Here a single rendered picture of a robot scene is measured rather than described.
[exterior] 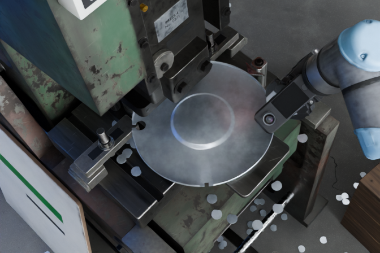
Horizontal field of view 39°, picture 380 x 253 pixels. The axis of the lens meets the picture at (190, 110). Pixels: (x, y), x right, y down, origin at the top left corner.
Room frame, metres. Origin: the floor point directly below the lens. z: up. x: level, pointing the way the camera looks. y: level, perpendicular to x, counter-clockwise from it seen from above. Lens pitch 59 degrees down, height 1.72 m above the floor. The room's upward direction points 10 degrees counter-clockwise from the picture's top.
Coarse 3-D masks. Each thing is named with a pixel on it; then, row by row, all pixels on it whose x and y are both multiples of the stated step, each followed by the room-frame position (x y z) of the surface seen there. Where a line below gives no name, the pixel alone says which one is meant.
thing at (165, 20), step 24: (144, 0) 0.54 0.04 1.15; (168, 0) 0.57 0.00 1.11; (192, 0) 0.60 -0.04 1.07; (144, 24) 0.54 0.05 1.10; (168, 24) 0.56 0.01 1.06; (192, 24) 0.60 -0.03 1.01; (168, 48) 0.56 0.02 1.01; (192, 48) 0.57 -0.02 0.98; (168, 72) 0.53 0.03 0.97; (192, 72) 0.55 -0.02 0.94; (144, 96) 0.54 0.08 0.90; (168, 96) 0.53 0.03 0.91
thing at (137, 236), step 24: (0, 96) 0.68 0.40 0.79; (0, 120) 0.75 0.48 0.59; (24, 120) 0.66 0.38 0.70; (24, 144) 0.66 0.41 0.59; (48, 144) 0.65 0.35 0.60; (48, 168) 0.60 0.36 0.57; (72, 192) 0.52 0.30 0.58; (96, 192) 0.49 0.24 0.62; (96, 216) 0.50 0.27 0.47; (120, 216) 0.43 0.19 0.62; (96, 240) 0.59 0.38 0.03; (120, 240) 0.42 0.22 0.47; (144, 240) 0.36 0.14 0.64
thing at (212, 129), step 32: (224, 64) 0.66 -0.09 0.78; (192, 96) 0.60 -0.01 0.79; (224, 96) 0.58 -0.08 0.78; (256, 96) 0.57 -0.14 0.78; (160, 128) 0.54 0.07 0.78; (192, 128) 0.52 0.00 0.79; (224, 128) 0.51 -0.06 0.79; (256, 128) 0.50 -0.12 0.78; (160, 160) 0.46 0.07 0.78; (192, 160) 0.45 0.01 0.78; (224, 160) 0.44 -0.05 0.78; (256, 160) 0.43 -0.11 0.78
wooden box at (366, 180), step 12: (360, 180) 0.52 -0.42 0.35; (372, 180) 0.51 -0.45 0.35; (360, 192) 0.50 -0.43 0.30; (372, 192) 0.48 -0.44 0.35; (360, 204) 0.49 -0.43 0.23; (372, 204) 0.46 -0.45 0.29; (348, 216) 0.50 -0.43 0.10; (360, 216) 0.47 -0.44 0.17; (372, 216) 0.45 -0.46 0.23; (348, 228) 0.49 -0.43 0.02; (360, 228) 0.46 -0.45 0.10; (372, 228) 0.43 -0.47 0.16; (360, 240) 0.44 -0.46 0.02; (372, 240) 0.42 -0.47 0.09; (372, 252) 0.40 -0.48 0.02
